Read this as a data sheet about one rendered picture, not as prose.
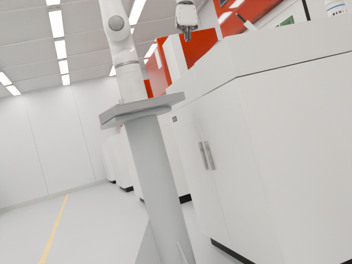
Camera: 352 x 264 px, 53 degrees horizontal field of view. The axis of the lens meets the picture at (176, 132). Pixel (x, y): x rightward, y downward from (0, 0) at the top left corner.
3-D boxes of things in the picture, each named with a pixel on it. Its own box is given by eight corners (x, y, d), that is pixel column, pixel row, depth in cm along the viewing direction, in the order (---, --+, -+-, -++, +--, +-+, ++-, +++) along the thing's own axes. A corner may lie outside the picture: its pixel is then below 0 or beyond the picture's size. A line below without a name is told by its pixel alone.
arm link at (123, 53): (113, 67, 161) (100, 15, 161) (116, 74, 180) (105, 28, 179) (139, 61, 162) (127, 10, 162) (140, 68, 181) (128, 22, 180)
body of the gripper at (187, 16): (193, 7, 175) (195, 29, 174) (173, 6, 172) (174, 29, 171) (198, 0, 167) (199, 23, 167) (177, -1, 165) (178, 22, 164)
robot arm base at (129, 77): (118, 107, 157) (108, 66, 156) (115, 111, 175) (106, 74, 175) (160, 98, 161) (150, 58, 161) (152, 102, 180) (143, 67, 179)
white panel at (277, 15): (248, 96, 253) (233, 42, 253) (323, 66, 174) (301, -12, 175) (243, 97, 252) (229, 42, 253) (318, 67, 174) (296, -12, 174)
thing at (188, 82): (186, 108, 213) (179, 86, 213) (221, 90, 160) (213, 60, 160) (171, 112, 210) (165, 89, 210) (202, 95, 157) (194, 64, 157)
